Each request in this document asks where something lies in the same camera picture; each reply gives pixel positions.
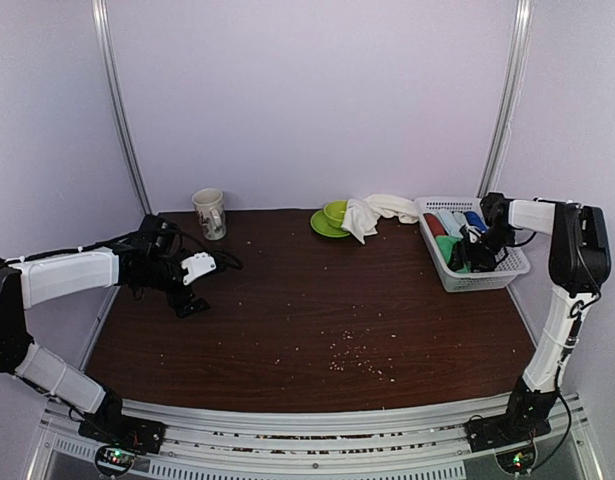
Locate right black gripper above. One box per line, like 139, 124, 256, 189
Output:
448, 226, 516, 276

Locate green microfiber towel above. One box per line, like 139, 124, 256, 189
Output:
435, 235, 471, 273

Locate white cream towel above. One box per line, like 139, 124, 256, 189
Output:
342, 194, 420, 244

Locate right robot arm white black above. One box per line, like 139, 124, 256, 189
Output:
461, 192, 611, 444

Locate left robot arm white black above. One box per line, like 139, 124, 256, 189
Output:
0, 215, 219, 444

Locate white plastic basket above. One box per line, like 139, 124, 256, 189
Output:
414, 196, 531, 293

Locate rolled dark blue towel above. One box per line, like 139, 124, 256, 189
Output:
464, 211, 488, 232

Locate rolled light blue towel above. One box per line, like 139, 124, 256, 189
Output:
435, 209, 468, 238

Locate rolled red towel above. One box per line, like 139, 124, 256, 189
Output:
423, 213, 447, 237

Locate patterned ceramic mug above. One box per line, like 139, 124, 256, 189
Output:
192, 188, 227, 241

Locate green cup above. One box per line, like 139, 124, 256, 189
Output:
323, 200, 347, 229

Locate green saucer plate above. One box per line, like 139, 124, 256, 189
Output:
310, 210, 350, 239

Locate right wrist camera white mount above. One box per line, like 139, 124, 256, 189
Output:
460, 224, 482, 251

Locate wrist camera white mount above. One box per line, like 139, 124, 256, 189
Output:
180, 252, 217, 285
460, 224, 482, 251

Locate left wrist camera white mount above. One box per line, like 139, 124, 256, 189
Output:
180, 252, 217, 285

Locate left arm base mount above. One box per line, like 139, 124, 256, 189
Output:
78, 417, 166, 454

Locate aluminium front rail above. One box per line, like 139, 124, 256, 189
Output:
23, 395, 604, 479

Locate right aluminium frame post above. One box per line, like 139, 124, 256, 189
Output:
477, 0, 534, 197

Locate aluminium frame post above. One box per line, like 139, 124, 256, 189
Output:
477, 0, 534, 197
91, 0, 153, 215

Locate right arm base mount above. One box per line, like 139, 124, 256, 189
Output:
465, 415, 551, 453

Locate left aluminium frame post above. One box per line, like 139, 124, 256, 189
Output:
91, 0, 153, 215

